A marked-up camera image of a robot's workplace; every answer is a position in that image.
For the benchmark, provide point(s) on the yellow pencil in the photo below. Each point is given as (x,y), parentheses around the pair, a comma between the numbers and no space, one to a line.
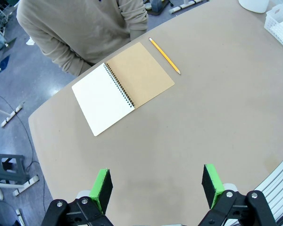
(165,56)

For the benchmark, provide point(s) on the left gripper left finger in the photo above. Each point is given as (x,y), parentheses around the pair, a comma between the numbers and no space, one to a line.
(100,188)

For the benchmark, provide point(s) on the white banded table foot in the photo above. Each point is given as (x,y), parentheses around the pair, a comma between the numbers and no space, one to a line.
(181,8)

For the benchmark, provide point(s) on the ribbed aluminium rail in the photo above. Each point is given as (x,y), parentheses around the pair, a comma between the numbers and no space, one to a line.
(273,186)

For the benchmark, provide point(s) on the white stand foot with pole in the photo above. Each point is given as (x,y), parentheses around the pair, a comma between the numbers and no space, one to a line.
(13,114)

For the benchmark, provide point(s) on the spiral notebook with brown cover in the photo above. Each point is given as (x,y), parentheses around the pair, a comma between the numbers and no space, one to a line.
(101,101)

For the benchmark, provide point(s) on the white perforated plastic basket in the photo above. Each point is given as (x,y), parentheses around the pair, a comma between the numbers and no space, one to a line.
(276,23)

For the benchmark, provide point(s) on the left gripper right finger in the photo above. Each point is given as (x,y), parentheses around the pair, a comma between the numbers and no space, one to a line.
(213,186)

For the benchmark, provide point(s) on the person in beige sweater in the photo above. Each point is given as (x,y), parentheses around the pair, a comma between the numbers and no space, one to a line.
(80,28)

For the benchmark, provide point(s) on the grey plastic stool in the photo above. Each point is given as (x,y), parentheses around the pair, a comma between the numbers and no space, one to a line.
(9,167)

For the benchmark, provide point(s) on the white cylindrical bin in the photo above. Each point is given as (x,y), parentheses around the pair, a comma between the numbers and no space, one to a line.
(252,5)

